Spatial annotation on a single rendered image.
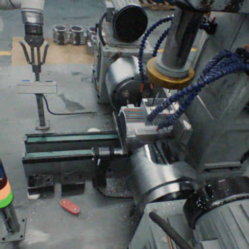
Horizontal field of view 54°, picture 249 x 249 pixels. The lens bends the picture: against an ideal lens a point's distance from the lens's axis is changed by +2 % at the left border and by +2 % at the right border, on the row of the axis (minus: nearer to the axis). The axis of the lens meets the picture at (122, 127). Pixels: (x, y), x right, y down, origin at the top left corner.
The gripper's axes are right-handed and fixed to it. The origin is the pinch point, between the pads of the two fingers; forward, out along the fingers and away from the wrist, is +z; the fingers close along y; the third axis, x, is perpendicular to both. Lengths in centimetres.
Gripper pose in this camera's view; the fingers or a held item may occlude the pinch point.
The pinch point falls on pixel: (37, 72)
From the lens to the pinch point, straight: 122.1
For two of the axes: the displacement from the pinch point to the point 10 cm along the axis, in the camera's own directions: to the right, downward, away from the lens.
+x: -2.4, -2.6, 9.4
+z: -0.3, 9.6, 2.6
